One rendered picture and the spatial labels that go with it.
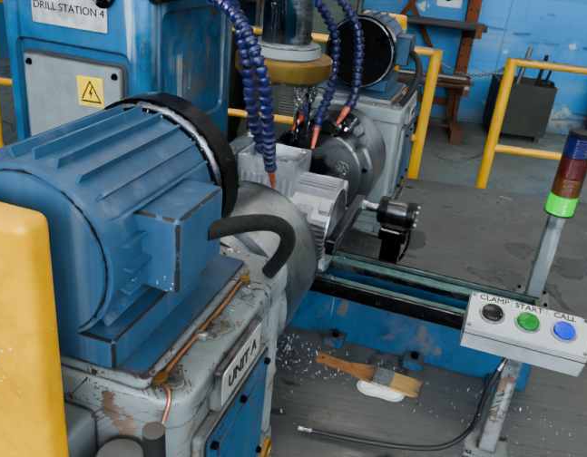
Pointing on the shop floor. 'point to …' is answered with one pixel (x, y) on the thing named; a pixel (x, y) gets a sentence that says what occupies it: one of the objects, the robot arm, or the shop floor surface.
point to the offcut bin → (523, 103)
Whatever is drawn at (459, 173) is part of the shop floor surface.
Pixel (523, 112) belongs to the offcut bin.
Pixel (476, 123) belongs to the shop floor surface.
